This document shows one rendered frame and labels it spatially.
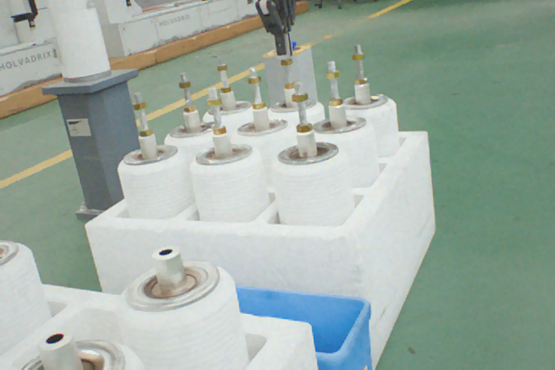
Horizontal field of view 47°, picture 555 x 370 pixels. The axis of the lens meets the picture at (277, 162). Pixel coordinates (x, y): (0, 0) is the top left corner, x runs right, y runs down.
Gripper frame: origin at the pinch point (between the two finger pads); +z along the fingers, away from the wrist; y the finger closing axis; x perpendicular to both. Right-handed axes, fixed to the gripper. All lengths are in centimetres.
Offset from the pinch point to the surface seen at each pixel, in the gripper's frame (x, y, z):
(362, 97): -12.0, -2.1, 8.7
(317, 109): -4.6, -1.2, 10.4
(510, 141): -32, 53, 35
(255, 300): -4.2, -34.7, 24.3
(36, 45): 175, 150, 11
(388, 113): -16.1, -3.3, 11.2
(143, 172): 12.3, -26.9, 10.6
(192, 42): 150, 257, 31
